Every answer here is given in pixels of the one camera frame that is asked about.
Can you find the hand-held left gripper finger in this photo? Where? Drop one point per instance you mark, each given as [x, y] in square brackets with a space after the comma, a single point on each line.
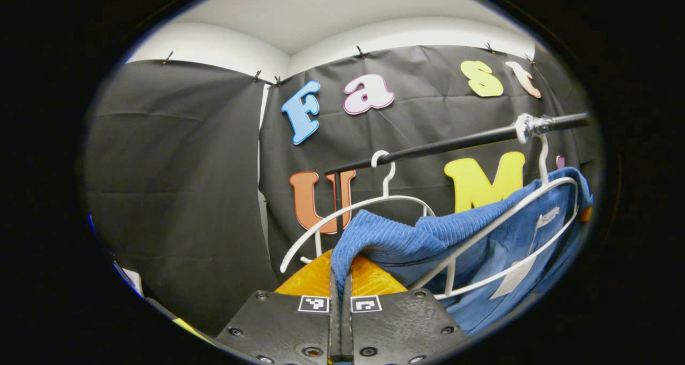
[347, 327]
[335, 327]

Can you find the black backdrop cloth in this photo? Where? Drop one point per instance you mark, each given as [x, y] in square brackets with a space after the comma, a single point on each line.
[176, 167]

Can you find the black metal clothes rack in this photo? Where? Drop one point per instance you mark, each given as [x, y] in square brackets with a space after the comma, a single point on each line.
[455, 143]

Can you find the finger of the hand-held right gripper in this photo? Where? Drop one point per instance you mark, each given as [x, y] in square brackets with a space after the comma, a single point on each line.
[586, 214]

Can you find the white plastic clothes hanger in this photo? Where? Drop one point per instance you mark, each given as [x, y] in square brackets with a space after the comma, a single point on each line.
[497, 220]
[369, 200]

